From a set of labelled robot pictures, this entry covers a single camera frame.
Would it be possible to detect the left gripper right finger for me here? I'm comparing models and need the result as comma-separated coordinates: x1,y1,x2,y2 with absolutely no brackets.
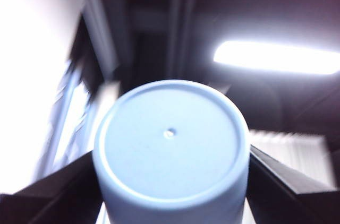
246,144,340,224

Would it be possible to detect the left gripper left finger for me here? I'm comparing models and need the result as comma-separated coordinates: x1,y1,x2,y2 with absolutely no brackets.
0,151,107,224

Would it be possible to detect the blue ribbed plastic cup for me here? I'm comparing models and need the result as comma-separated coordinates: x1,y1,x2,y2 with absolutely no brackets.
93,79,252,224

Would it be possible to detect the bright ceiling light panel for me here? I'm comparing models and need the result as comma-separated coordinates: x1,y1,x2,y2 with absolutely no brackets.
213,40,340,75

